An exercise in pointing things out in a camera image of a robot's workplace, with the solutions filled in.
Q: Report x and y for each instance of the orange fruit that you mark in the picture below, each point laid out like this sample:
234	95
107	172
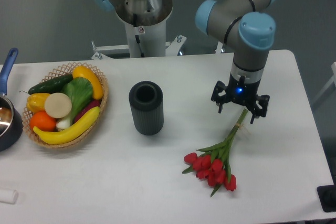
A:
43	121

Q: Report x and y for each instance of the green cucumber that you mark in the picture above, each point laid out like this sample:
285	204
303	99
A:
50	86

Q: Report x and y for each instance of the white chair frame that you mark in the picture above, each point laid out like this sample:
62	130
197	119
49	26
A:
327	89

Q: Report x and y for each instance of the black device at table edge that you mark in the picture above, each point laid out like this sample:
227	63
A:
327	197

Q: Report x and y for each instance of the white cylinder object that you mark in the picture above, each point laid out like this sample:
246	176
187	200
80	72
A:
8	196

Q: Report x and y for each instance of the yellow squash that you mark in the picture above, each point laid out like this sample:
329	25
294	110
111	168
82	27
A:
87	73

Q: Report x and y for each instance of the green bok choy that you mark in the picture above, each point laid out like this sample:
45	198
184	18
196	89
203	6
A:
79	90

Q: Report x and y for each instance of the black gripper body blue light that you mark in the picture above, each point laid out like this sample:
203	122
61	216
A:
241	93

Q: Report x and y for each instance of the woven wicker basket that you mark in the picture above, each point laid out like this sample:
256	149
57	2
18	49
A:
61	71

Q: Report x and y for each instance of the blue handled saucepan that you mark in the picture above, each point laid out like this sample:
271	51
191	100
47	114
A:
11	121

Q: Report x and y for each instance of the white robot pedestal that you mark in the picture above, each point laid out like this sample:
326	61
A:
145	27

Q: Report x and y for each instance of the purple eggplant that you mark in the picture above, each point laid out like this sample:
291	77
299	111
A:
89	106

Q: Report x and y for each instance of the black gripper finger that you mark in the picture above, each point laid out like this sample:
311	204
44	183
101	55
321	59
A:
258	106
219	95

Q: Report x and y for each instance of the yellow bell pepper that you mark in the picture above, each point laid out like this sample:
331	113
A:
36	102

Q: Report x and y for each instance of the beige round disc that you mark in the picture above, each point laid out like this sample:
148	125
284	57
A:
58	105

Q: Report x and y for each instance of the dark grey ribbed vase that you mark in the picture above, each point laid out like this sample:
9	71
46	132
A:
146	103

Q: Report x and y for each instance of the yellow banana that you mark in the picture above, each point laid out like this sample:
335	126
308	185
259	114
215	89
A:
71	133

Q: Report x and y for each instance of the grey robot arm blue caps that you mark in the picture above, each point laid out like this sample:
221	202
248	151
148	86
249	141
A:
241	25

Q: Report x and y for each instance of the red tulip bouquet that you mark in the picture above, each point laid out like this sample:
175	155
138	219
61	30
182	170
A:
212	163

